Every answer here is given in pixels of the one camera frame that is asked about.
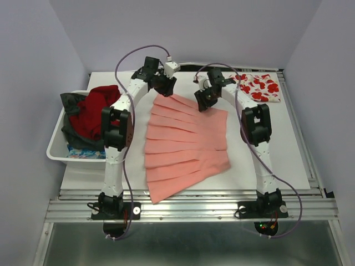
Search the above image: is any white plastic bin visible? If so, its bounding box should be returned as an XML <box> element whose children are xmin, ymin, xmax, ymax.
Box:
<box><xmin>47</xmin><ymin>91</ymin><xmax>105</xmax><ymax>170</ymax></box>

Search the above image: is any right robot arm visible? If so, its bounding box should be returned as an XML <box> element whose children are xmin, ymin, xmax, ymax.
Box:
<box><xmin>194</xmin><ymin>68</ymin><xmax>288</xmax><ymax>219</ymax></box>

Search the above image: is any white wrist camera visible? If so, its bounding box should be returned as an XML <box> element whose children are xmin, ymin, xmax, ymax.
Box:
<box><xmin>193</xmin><ymin>75</ymin><xmax>211</xmax><ymax>91</ymax></box>
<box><xmin>164</xmin><ymin>61</ymin><xmax>180</xmax><ymax>79</ymax></box>

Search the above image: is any dark green garment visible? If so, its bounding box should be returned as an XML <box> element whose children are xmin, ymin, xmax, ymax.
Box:
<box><xmin>60</xmin><ymin>93</ymin><xmax>104</xmax><ymax>152</ymax></box>

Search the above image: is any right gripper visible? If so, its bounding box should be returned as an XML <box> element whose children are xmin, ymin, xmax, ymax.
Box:
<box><xmin>193</xmin><ymin>86</ymin><xmax>219</xmax><ymax>112</ymax></box>

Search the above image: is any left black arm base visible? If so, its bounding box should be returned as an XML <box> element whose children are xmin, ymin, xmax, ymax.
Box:
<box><xmin>87</xmin><ymin>202</ymin><xmax>141</xmax><ymax>221</ymax></box>

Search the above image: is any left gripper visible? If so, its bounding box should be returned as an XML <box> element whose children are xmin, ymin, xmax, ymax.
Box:
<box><xmin>154</xmin><ymin>68</ymin><xmax>177</xmax><ymax>98</ymax></box>

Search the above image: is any light blue garment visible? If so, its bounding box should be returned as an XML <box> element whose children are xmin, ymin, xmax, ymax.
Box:
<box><xmin>67</xmin><ymin>145</ymin><xmax>105</xmax><ymax>160</ymax></box>

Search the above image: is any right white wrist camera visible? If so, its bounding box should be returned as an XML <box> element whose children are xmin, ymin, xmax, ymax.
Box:
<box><xmin>193</xmin><ymin>75</ymin><xmax>211</xmax><ymax>91</ymax></box>

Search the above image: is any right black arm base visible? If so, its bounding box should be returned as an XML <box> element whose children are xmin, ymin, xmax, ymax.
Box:
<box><xmin>234</xmin><ymin>201</ymin><xmax>289</xmax><ymax>219</ymax></box>

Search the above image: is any aluminium frame rail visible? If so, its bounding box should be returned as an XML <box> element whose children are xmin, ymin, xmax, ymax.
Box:
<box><xmin>45</xmin><ymin>188</ymin><xmax>339</xmax><ymax>223</ymax></box>

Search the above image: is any pink skirt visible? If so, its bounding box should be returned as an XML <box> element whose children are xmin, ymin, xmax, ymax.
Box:
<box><xmin>145</xmin><ymin>95</ymin><xmax>231</xmax><ymax>204</ymax></box>

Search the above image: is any red poppy print skirt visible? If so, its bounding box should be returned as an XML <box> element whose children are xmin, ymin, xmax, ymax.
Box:
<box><xmin>231</xmin><ymin>74</ymin><xmax>281</xmax><ymax>103</ymax></box>

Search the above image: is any dark red skirt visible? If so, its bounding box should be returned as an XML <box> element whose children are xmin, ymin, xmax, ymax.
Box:
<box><xmin>69</xmin><ymin>85</ymin><xmax>121</xmax><ymax>141</ymax></box>

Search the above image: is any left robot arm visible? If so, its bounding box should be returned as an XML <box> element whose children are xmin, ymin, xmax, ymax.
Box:
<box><xmin>98</xmin><ymin>55</ymin><xmax>180</xmax><ymax>219</ymax></box>

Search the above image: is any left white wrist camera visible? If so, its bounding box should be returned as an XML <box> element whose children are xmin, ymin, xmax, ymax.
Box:
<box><xmin>164</xmin><ymin>61</ymin><xmax>180</xmax><ymax>79</ymax></box>

